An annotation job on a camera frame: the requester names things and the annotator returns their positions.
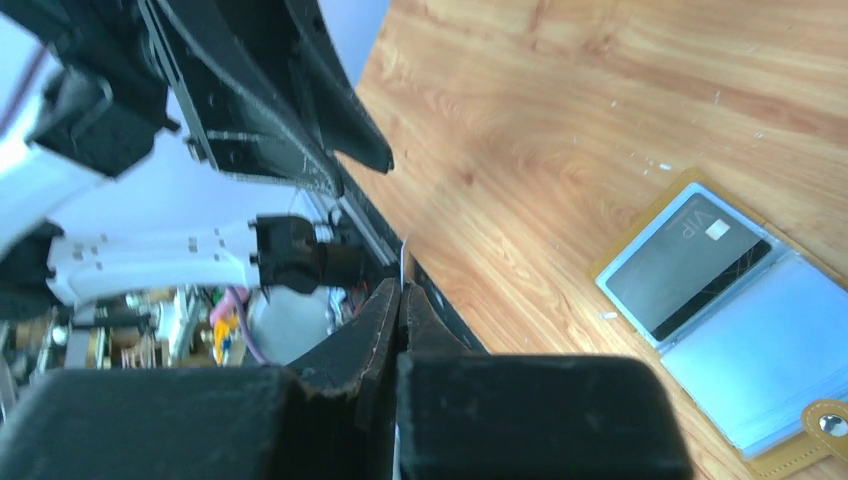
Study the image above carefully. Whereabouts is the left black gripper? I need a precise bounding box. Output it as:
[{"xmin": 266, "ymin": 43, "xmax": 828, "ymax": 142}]
[{"xmin": 1, "ymin": 1, "xmax": 343, "ymax": 198}]

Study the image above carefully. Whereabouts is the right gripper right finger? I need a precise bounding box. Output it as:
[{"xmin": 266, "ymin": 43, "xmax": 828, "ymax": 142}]
[{"xmin": 397, "ymin": 286, "xmax": 693, "ymax": 479}]

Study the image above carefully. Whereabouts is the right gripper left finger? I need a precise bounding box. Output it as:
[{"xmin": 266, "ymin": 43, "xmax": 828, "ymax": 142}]
[{"xmin": 1, "ymin": 279, "xmax": 401, "ymax": 479}]

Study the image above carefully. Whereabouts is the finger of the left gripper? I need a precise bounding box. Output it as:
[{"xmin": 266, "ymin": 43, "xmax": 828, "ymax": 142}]
[{"xmin": 218, "ymin": 0, "xmax": 394, "ymax": 174}]

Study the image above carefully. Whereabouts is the black VIP card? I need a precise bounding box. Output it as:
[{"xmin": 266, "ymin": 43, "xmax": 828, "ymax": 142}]
[
  {"xmin": 399, "ymin": 235, "xmax": 414, "ymax": 289},
  {"xmin": 596, "ymin": 185, "xmax": 774, "ymax": 344}
]

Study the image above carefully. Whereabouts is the yellow leather card holder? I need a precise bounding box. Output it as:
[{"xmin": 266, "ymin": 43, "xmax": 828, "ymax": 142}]
[{"xmin": 589, "ymin": 168, "xmax": 847, "ymax": 479}]

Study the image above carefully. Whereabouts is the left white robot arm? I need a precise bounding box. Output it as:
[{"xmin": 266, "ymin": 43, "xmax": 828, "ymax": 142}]
[{"xmin": 1, "ymin": 1, "xmax": 394, "ymax": 320}]

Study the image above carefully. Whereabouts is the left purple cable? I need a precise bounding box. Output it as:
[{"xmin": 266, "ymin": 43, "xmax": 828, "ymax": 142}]
[{"xmin": 225, "ymin": 286, "xmax": 276, "ymax": 368}]

